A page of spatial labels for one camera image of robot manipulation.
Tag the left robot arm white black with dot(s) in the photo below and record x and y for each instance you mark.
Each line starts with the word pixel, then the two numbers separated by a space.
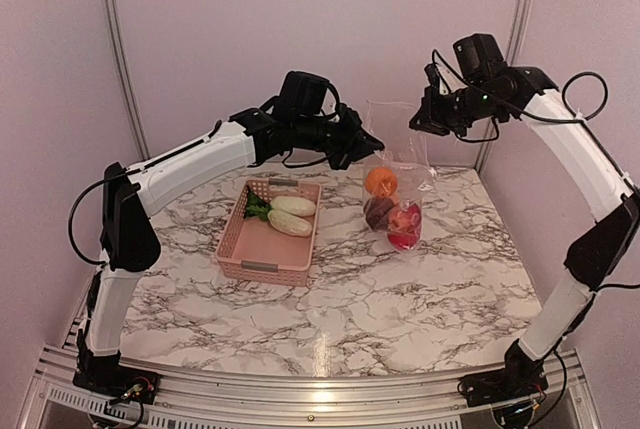
pixel 132 196

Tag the right aluminium corner post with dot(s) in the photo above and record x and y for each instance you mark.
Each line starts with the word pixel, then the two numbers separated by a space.
pixel 515 42

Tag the red pepper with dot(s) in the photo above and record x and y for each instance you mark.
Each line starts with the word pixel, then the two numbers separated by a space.
pixel 405 220
pixel 403 242

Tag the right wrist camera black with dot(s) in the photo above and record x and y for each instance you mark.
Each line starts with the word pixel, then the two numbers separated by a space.
pixel 479 58

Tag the pink plastic basket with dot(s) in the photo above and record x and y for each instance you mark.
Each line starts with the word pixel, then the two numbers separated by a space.
pixel 251 249

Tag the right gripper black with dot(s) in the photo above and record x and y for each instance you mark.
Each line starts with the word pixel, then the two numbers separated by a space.
pixel 431 117

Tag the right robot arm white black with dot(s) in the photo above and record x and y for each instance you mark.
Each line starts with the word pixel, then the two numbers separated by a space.
pixel 527 93

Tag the orange pepper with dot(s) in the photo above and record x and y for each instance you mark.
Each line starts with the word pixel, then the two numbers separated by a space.
pixel 381 182

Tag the dark purple pepper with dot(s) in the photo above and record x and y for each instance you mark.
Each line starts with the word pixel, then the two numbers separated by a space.
pixel 376 211

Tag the white cabbage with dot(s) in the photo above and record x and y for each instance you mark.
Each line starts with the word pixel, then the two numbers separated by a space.
pixel 296 206
pixel 289 224

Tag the red pepper front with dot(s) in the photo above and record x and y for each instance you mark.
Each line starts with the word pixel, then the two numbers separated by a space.
pixel 403 242

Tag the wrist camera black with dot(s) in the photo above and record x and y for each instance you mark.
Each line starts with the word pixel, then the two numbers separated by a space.
pixel 479 58
pixel 303 94

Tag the aluminium corner post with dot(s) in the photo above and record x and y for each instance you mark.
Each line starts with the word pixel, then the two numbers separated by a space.
pixel 124 77
pixel 515 42

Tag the clear zip top bag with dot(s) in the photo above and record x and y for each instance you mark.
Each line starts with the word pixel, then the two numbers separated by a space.
pixel 405 153

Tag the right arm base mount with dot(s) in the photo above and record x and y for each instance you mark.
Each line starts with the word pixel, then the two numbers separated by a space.
pixel 519 377

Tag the aluminium front rail frame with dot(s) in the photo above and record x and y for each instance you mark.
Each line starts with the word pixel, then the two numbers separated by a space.
pixel 192 398

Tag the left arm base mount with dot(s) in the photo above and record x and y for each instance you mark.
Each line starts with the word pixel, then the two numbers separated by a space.
pixel 106 376

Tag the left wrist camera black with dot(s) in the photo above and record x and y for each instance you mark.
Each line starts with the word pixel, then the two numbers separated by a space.
pixel 303 94

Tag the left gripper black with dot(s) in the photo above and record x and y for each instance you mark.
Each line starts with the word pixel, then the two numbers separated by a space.
pixel 360 143

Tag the left aluminium corner post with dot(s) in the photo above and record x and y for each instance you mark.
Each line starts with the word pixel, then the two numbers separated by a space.
pixel 124 77

